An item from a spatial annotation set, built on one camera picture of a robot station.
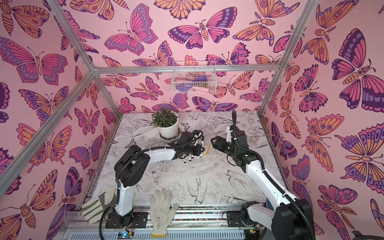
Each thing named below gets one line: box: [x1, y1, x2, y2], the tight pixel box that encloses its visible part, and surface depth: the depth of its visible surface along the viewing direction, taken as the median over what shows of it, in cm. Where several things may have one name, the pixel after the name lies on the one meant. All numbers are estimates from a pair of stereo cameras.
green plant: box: [151, 108, 179, 128], surface depth 97 cm
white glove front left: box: [81, 185, 117, 225], surface depth 80 cm
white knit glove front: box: [149, 188, 179, 237], surface depth 78 cm
